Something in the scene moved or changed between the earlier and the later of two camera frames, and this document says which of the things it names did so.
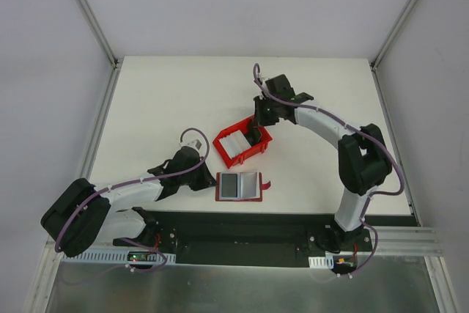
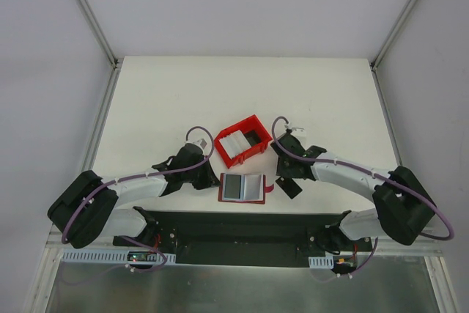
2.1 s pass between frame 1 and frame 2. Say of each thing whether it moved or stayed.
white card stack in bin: stayed
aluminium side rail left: stayed
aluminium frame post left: stayed
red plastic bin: stayed
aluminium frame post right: stayed
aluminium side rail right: stayed
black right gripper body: moved
